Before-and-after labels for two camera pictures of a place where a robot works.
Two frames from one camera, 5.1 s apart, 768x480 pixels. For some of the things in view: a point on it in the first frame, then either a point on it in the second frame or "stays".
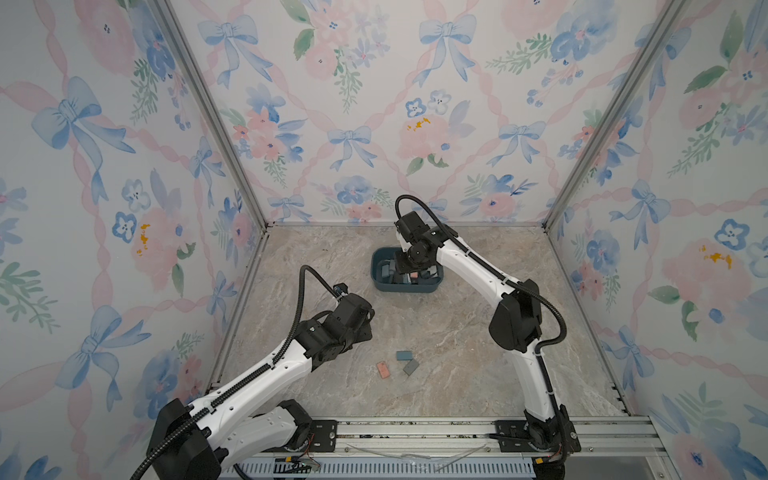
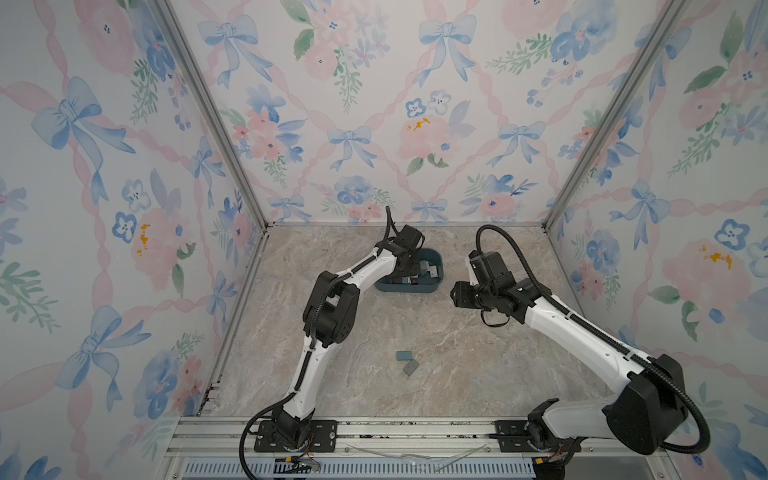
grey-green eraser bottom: [411, 366] stays
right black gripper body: [409, 261] -> [473, 295]
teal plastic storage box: [386, 278] stays
